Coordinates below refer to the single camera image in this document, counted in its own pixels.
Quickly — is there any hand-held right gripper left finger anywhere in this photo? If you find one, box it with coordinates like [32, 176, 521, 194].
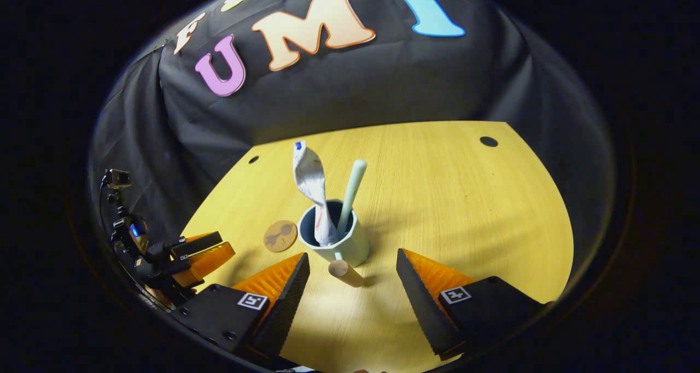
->
[170, 253, 311, 363]

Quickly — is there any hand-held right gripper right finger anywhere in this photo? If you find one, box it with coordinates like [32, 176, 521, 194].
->
[396, 248, 550, 362]

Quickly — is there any round brown coaster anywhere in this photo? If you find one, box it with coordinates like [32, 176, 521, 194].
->
[263, 220, 299, 253]

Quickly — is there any pale blue cup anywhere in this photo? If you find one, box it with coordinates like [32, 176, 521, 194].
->
[298, 199, 371, 288]

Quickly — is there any white toothpaste tube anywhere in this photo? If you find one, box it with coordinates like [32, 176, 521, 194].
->
[293, 141, 340, 247]

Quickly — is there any pale green toothbrush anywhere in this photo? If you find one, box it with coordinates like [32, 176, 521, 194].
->
[336, 160, 368, 237]

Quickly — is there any wooden desktop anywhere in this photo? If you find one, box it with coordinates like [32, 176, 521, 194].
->
[180, 120, 575, 373]

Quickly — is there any black backdrop cloth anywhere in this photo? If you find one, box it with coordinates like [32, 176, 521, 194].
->
[87, 0, 616, 264]

